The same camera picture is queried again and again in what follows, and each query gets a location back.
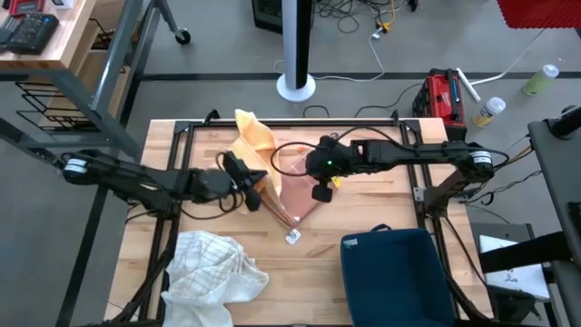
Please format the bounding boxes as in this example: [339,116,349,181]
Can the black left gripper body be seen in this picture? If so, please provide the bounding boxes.
[222,151,255,192]

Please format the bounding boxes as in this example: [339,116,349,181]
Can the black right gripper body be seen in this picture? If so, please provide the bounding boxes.
[311,180,335,203]

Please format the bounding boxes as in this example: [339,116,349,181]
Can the pink towel with white lines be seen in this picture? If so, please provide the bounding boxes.
[261,144,340,228]

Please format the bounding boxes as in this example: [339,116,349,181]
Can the yellow towel with white lines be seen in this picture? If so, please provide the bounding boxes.
[226,108,283,214]

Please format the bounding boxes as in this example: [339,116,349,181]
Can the white waffle towel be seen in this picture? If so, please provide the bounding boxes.
[160,230,271,327]

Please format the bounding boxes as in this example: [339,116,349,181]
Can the navy and white fabric basket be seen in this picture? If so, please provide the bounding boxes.
[340,223,457,327]

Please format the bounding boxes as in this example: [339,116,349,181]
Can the white and black tower stand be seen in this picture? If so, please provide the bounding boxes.
[275,0,317,104]

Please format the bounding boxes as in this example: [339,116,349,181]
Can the red and black toolbox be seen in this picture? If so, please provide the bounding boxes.
[411,67,468,153]

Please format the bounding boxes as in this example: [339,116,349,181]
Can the black box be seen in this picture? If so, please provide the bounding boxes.
[251,0,285,35]

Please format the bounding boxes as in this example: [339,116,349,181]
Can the white tube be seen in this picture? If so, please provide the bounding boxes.
[455,67,482,104]

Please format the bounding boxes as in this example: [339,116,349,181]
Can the white and yellow spray can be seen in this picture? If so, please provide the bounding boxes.
[471,96,507,129]

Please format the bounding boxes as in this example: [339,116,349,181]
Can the white paper sheet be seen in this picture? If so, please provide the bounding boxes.
[478,234,551,302]

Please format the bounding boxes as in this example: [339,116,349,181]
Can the grey desk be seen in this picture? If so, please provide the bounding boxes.
[526,104,581,327]

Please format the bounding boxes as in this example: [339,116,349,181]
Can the green bottle with white cap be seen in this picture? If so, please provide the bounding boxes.
[521,64,560,97]

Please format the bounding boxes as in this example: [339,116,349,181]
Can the black keypad device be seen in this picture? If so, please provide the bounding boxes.
[5,12,61,56]

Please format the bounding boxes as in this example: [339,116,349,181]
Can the red flat device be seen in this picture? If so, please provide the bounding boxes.
[7,0,46,15]

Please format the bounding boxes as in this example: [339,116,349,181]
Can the red panel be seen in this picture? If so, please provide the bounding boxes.
[496,0,581,31]

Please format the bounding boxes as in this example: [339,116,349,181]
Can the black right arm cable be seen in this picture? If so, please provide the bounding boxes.
[271,125,400,178]

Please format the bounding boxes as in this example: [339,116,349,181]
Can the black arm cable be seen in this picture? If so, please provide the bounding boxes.
[180,152,249,223]
[271,125,400,178]

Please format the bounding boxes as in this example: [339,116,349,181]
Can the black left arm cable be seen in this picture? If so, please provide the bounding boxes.
[180,152,249,223]

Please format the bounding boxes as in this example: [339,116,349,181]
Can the black metal table frame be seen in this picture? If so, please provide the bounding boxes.
[108,108,496,327]

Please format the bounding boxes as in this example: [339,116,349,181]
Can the black power cable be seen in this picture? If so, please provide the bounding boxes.
[353,82,426,118]

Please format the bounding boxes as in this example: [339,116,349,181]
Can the white floor cable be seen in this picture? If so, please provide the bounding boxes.
[271,26,387,84]

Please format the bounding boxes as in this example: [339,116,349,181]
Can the black cable bundle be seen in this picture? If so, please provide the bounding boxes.
[312,0,409,34]

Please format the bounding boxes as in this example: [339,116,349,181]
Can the black wire rack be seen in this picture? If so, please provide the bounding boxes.
[15,17,131,134]

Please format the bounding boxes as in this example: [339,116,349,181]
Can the wooden workbench with grey frame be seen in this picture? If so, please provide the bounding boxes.
[0,0,192,173]

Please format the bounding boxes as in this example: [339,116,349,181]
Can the white hose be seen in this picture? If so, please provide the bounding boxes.
[469,29,546,87]

